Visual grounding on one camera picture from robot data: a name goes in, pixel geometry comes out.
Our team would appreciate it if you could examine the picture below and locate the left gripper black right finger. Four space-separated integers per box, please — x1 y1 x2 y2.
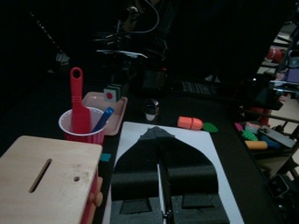
155 126 220 200

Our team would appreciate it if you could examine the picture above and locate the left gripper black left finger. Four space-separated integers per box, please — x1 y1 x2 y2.
110 126 162 203

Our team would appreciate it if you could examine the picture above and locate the pink rectangular plastic plate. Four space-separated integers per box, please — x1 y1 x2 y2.
80 91 128 137

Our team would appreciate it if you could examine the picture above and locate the blue tape square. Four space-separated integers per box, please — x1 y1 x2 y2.
99 152 112 163

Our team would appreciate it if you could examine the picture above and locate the green toy leaf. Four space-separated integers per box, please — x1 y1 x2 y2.
202 122 220 134

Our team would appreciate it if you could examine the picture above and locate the red plastic cup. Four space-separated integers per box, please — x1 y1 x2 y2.
58 106 108 146

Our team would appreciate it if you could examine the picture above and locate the orange toy cylinder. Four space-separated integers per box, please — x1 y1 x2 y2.
244 140 270 151

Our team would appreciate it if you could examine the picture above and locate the green bumpy toy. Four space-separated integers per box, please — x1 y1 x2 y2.
240 129 259 142

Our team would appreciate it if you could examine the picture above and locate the blue toy utensil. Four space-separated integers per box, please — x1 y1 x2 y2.
90 106 116 133

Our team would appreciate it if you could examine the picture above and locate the small black silver cup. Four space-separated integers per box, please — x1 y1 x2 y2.
143 98 162 123

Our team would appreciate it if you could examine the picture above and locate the wooden box with slot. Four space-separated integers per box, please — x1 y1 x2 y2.
0 135 106 224

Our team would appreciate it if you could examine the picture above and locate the blue toy piece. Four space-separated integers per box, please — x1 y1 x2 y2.
261 136 283 150

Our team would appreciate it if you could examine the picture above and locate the black box device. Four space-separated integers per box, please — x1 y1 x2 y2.
266 173 293 199

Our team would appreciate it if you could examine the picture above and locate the grey smartphone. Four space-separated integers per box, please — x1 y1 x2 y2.
257 125 297 149

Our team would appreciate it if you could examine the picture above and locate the red round container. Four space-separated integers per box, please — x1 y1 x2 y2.
266 45 285 63

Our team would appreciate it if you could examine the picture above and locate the grey hanging cable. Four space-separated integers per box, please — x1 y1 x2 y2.
134 0 162 34

